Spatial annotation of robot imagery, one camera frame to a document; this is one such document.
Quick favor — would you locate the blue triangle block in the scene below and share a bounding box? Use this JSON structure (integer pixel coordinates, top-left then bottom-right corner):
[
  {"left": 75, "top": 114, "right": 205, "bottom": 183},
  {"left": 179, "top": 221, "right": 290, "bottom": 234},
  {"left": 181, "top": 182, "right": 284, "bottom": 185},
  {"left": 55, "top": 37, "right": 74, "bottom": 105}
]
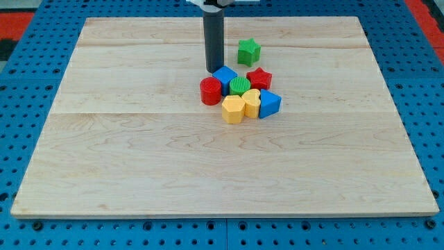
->
[{"left": 259, "top": 89, "right": 282, "bottom": 119}]

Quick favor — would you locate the yellow hexagon block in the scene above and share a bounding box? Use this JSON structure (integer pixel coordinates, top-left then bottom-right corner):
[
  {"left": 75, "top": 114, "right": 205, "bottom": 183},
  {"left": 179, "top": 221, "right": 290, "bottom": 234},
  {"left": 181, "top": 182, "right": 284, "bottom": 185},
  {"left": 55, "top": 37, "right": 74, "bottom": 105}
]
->
[{"left": 221, "top": 95, "right": 246, "bottom": 124}]

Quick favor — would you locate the red cylinder block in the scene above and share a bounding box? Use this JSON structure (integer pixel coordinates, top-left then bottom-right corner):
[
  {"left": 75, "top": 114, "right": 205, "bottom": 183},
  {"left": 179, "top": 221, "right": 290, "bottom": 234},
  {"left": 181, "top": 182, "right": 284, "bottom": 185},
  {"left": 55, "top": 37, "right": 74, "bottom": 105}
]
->
[{"left": 200, "top": 76, "right": 221, "bottom": 106}]

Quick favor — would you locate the yellow heart block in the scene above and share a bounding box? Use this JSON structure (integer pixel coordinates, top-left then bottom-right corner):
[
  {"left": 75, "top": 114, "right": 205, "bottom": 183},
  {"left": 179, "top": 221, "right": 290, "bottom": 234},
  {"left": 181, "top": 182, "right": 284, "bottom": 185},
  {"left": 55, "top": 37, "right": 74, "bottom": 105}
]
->
[{"left": 241, "top": 89, "right": 261, "bottom": 118}]

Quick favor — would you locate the green ribbed cylinder block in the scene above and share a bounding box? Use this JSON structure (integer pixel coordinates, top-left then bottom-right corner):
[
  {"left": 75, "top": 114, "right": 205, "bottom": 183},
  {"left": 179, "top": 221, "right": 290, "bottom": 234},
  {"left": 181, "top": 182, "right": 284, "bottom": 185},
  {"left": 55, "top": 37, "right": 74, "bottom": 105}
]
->
[{"left": 229, "top": 76, "right": 251, "bottom": 96}]

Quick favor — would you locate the blue cube block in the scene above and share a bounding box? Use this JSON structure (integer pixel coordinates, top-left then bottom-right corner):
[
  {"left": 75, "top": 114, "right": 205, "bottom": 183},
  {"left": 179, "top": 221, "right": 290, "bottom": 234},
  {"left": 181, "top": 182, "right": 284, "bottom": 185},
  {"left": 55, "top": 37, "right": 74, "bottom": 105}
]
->
[{"left": 212, "top": 66, "right": 238, "bottom": 96}]

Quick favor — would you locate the red star block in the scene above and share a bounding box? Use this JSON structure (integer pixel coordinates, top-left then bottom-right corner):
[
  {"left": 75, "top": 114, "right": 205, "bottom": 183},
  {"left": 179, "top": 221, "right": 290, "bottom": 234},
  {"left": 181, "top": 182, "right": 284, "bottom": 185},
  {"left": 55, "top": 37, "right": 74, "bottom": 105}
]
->
[{"left": 246, "top": 67, "right": 273, "bottom": 90}]

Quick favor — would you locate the light wooden board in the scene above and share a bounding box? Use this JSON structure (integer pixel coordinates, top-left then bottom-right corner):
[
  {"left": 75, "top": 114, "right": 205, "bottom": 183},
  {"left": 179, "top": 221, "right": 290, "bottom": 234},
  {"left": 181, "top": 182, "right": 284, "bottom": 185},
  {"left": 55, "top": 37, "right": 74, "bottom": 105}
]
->
[{"left": 10, "top": 17, "right": 439, "bottom": 219}]

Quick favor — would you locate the green star block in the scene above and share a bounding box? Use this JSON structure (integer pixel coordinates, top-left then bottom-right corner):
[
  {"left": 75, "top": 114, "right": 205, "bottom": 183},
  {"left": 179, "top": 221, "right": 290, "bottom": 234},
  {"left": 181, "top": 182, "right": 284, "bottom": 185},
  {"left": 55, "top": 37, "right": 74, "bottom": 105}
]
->
[{"left": 237, "top": 38, "right": 261, "bottom": 67}]

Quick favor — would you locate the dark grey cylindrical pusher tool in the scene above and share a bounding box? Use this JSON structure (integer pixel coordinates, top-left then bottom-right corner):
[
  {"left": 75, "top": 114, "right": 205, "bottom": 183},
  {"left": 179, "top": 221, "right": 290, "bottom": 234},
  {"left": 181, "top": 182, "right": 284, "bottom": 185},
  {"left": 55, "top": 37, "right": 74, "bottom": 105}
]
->
[{"left": 202, "top": 5, "right": 225, "bottom": 73}]

